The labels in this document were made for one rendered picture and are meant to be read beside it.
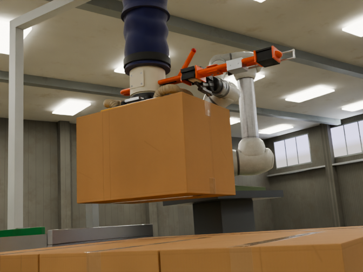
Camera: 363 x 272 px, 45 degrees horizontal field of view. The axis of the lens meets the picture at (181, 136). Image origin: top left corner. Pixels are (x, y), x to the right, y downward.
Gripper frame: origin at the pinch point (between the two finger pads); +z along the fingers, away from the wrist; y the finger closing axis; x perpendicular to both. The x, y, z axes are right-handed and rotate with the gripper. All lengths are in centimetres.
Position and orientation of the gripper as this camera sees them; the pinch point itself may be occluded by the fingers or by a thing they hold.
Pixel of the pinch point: (194, 75)
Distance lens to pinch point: 196.6
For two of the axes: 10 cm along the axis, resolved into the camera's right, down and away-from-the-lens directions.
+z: -5.3, -1.3, -8.4
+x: -8.4, 1.6, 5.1
